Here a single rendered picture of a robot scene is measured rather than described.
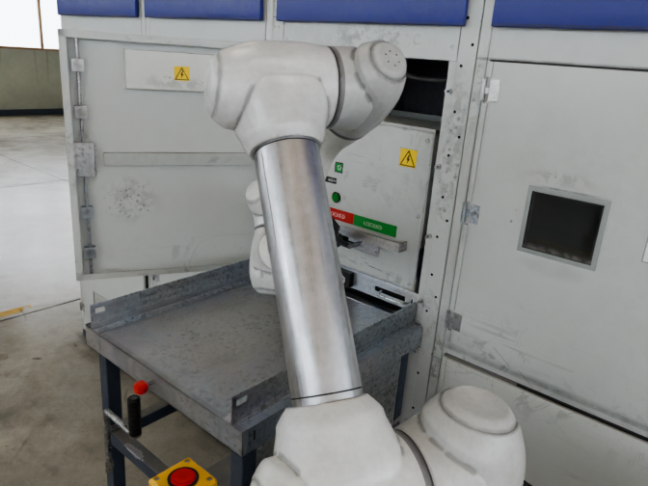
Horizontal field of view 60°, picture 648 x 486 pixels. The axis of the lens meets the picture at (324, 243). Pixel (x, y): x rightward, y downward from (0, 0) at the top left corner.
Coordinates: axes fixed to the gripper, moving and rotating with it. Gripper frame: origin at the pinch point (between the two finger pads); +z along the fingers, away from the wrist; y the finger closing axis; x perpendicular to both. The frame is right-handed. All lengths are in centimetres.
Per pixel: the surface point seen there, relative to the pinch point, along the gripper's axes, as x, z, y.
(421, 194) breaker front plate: 22.0, -3.2, -19.5
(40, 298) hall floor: -237, 58, 86
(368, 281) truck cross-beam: 8.0, 11.1, 7.4
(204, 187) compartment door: -46.1, -17.6, -0.7
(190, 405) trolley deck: 13, -46, 50
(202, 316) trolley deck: -15.7, -24.8, 35.5
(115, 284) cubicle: -135, 31, 50
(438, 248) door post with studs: 31.5, -0.6, -6.6
